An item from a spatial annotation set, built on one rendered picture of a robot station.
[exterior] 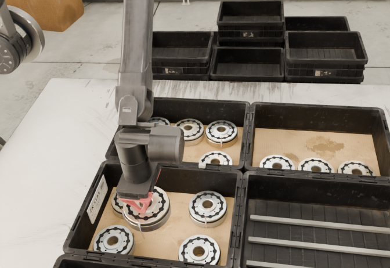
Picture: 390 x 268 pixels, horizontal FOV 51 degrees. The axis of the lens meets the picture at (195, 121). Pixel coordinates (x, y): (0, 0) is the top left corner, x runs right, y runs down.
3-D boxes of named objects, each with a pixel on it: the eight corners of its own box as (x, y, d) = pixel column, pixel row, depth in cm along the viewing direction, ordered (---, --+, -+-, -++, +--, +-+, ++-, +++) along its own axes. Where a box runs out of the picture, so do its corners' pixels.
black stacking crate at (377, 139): (244, 198, 119) (244, 170, 111) (251, 129, 140) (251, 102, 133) (391, 210, 112) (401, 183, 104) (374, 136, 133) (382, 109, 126)
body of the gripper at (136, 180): (160, 162, 89) (156, 137, 84) (148, 201, 81) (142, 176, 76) (131, 159, 90) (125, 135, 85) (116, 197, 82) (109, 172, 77)
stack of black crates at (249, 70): (212, 122, 246) (209, 75, 224) (217, 92, 268) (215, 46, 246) (280, 125, 240) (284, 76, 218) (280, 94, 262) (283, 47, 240)
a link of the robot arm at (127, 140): (118, 122, 79) (109, 142, 75) (152, 123, 78) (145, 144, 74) (124, 147, 84) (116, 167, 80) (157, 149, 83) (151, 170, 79)
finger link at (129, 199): (162, 196, 92) (157, 167, 86) (154, 223, 87) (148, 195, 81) (133, 192, 93) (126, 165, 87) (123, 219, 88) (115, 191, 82)
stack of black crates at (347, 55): (281, 125, 240) (286, 59, 210) (280, 94, 262) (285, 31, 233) (353, 128, 233) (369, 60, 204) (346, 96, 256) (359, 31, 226)
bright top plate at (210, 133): (205, 142, 130) (205, 141, 130) (206, 121, 138) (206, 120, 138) (237, 141, 130) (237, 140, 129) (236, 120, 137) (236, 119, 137)
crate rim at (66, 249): (62, 257, 97) (59, 252, 95) (104, 165, 119) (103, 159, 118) (232, 278, 90) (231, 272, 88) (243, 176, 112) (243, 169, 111)
